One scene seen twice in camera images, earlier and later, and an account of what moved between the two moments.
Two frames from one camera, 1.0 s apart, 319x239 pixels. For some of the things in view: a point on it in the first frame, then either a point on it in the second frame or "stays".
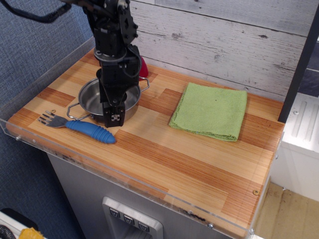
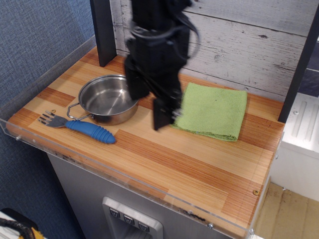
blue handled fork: [50, 119] stays
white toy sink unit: [295, 166] stays
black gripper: [118, 74] -> [165, 37]
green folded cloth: [212, 111] stays
